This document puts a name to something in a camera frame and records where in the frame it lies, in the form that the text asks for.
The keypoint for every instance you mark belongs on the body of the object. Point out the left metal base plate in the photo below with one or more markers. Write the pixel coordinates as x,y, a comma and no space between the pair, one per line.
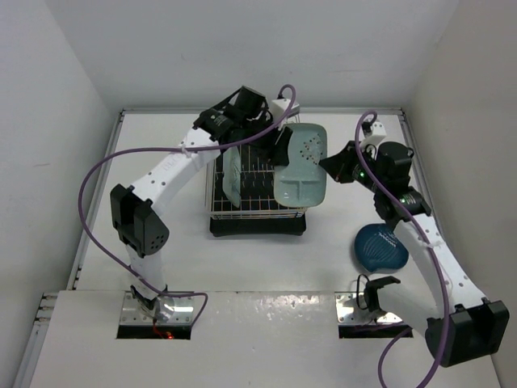
168,311

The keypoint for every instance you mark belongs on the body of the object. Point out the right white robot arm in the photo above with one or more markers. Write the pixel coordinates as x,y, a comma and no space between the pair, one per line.
462,323

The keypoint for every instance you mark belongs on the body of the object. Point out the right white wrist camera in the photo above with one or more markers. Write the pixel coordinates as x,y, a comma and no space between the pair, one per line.
374,133

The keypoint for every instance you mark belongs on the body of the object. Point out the metal base plate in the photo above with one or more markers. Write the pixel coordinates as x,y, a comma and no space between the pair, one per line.
350,315
168,311

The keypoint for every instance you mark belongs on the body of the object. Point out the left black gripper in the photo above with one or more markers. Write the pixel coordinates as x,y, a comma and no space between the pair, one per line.
275,151

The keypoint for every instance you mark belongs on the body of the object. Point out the left aluminium table rail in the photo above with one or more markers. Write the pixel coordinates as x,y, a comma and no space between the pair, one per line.
40,227

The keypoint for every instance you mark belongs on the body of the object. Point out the back aluminium table rail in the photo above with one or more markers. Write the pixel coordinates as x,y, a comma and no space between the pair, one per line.
317,110

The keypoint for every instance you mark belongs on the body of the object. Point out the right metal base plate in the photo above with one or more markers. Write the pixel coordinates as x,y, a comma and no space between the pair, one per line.
350,315

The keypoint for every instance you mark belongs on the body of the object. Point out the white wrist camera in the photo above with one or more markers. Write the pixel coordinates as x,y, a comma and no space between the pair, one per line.
374,133
278,107

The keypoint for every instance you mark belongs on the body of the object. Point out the wire dish rack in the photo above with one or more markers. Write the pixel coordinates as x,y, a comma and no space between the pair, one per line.
257,192

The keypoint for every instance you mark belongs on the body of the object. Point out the aluminium table rail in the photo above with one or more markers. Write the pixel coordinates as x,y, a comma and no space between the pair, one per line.
317,110
40,227
418,166

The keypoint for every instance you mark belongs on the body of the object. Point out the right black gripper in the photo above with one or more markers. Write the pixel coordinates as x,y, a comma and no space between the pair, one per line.
338,164

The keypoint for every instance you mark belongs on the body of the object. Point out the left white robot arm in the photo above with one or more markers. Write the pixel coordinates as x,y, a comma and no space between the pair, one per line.
137,210

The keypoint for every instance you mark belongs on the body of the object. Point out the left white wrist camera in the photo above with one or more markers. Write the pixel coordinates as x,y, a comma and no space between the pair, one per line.
278,107

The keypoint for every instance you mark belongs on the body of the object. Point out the light green divided plate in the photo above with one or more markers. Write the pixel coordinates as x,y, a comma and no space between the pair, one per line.
231,181
302,183

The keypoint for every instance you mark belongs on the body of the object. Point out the black drip tray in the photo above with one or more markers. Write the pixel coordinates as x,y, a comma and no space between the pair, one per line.
288,226

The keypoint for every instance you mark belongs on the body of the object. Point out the right aluminium table rail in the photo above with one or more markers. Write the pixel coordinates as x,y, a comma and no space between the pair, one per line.
418,166

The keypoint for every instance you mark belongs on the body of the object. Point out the dark blue shell plate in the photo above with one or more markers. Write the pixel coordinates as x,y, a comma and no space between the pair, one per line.
377,248

